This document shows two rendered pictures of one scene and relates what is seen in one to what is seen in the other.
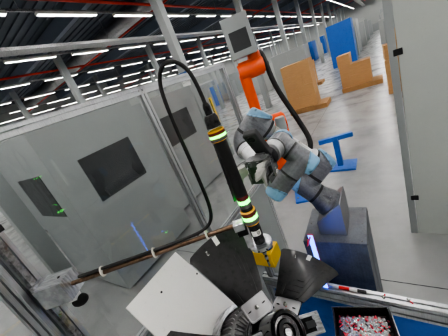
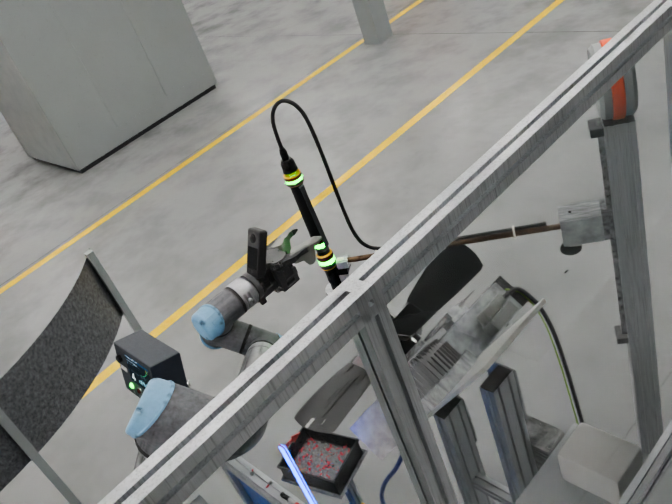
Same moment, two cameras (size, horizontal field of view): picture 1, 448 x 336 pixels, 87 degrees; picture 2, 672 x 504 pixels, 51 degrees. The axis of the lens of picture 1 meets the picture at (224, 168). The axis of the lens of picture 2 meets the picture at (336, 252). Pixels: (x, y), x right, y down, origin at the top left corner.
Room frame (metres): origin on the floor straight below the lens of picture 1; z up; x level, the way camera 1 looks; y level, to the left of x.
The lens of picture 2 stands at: (2.02, 0.45, 2.53)
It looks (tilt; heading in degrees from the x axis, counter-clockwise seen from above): 33 degrees down; 197
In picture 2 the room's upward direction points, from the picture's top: 21 degrees counter-clockwise
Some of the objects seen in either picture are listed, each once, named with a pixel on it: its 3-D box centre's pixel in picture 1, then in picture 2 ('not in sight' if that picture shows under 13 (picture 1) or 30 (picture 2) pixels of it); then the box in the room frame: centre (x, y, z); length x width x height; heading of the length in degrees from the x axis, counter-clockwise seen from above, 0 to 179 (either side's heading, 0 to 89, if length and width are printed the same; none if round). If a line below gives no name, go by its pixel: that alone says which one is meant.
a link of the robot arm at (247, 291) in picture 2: (271, 151); (244, 293); (0.77, -0.17, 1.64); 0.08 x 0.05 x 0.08; 50
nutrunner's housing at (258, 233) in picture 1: (237, 185); (313, 228); (0.58, -0.02, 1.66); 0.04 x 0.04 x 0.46
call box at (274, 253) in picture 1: (263, 253); not in sight; (1.04, -0.02, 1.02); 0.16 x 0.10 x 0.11; 50
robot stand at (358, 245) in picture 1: (351, 287); not in sight; (1.07, -0.46, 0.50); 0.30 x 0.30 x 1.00; 53
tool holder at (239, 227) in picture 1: (253, 232); (336, 275); (0.58, -0.01, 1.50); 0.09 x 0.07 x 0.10; 85
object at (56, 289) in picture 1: (57, 288); not in sight; (0.63, 0.61, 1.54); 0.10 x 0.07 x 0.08; 85
